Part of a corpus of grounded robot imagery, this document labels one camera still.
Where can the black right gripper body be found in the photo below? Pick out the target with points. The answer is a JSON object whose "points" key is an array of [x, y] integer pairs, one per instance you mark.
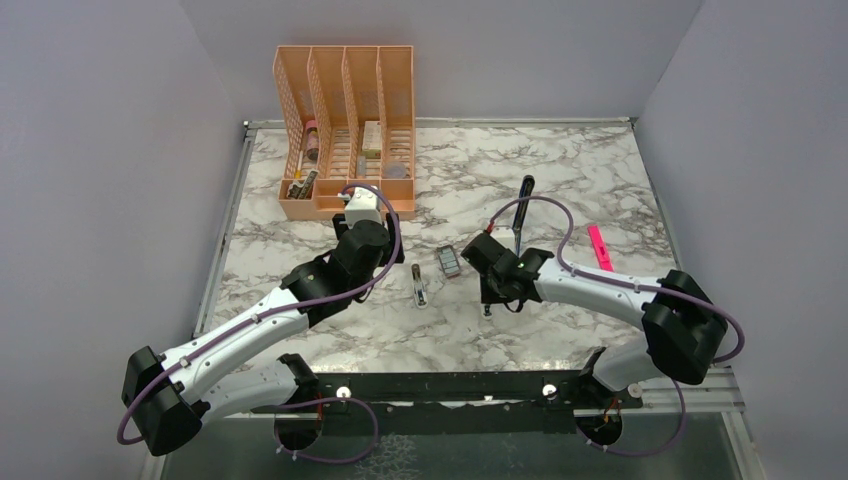
{"points": [[490, 290]]}

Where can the small white stapler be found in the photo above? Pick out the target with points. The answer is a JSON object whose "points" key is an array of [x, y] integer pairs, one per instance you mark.
{"points": [[419, 290]]}

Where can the blue stapler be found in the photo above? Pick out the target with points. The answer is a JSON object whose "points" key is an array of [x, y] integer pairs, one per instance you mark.
{"points": [[526, 189]]}

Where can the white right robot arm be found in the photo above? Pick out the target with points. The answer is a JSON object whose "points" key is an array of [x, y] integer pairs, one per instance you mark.
{"points": [[681, 329]]}

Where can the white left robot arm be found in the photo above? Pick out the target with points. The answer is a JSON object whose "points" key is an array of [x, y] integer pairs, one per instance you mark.
{"points": [[170, 396]]}

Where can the clear tape roll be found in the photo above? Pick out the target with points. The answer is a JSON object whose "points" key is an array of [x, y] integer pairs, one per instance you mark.
{"points": [[395, 170]]}

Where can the black label card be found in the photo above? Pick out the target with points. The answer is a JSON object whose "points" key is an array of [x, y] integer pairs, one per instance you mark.
{"points": [[300, 189]]}

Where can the pink highlighter marker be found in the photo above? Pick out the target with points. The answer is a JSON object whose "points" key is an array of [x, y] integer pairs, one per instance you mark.
{"points": [[600, 248]]}

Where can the green white small box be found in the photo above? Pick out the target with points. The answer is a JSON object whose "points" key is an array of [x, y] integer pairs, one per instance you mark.
{"points": [[372, 141]]}

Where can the pink glue stick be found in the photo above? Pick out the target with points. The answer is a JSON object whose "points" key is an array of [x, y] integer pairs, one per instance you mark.
{"points": [[312, 141]]}

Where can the orange plastic desk organizer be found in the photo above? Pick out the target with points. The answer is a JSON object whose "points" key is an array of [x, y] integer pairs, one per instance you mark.
{"points": [[342, 87]]}

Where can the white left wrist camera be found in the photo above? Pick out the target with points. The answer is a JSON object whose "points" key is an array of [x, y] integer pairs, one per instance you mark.
{"points": [[362, 205]]}

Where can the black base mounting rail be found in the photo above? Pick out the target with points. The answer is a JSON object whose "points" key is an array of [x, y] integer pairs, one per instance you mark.
{"points": [[449, 403]]}

